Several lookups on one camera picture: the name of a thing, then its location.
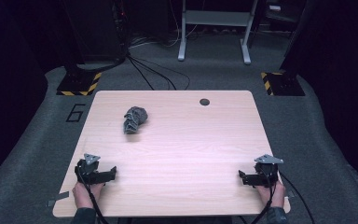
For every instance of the black base with striped tape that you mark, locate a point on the black base with striped tape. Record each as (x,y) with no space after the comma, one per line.
(284,84)
(78,84)

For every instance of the grey tape strip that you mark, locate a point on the grey tape strip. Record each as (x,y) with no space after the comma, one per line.
(57,199)

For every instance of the black equipment cabinet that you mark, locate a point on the black equipment cabinet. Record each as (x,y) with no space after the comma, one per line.
(94,28)

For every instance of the grey cloth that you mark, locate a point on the grey cloth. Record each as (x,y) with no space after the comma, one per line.
(134,119)

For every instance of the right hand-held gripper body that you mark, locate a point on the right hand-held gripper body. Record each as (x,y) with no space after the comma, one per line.
(265,172)

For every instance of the person's right hand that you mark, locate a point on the person's right hand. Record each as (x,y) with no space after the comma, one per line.
(272,196)

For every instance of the white metal stand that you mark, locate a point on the white metal stand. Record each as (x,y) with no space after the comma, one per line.
(215,18)

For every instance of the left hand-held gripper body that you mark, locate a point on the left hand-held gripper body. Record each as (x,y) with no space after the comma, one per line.
(88,169)

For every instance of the black table grommet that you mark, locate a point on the black table grommet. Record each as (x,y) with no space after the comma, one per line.
(204,102)

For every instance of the person's left hand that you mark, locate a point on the person's left hand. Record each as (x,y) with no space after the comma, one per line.
(85,194)

